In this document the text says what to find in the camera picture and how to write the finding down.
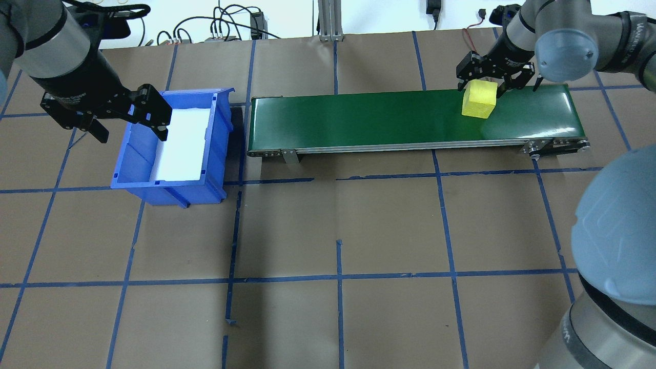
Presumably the yellow foam block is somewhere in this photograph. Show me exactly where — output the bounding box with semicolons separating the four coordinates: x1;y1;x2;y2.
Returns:
461;78;499;119

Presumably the white foam pad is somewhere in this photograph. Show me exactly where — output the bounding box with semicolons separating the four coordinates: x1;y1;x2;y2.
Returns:
153;108;213;181

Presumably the blue plastic bin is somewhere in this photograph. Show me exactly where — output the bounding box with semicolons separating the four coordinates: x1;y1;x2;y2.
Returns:
110;87;235;208

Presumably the green conveyor belt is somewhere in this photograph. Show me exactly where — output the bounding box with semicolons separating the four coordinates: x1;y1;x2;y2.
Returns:
247;83;591;165

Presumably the red orange wire pair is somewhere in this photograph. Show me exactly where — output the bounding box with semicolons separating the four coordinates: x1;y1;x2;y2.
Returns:
461;23;486;52

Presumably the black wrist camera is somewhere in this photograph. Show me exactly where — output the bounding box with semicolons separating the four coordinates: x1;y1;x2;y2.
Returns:
77;10;131;42
489;4;521;26

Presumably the black camera cable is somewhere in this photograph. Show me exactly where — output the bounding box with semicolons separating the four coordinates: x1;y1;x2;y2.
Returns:
64;0;152;18

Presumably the aluminium profile post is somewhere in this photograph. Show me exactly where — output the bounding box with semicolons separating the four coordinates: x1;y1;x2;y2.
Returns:
318;0;345;42

